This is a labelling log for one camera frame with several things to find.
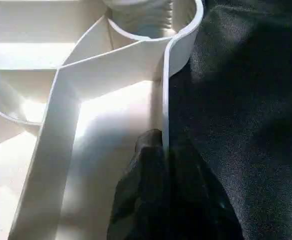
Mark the black plastic mat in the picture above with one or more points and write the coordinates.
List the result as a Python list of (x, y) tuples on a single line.
[(251, 100)]

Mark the white plastic table leg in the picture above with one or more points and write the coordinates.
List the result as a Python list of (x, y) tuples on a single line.
[(140, 17)]

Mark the white plastic table top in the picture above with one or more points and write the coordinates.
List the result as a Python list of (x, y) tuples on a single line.
[(60, 125)]

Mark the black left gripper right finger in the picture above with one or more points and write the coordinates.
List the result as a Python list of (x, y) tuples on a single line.
[(201, 200)]

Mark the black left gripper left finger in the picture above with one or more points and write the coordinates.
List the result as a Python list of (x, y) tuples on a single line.
[(140, 200)]

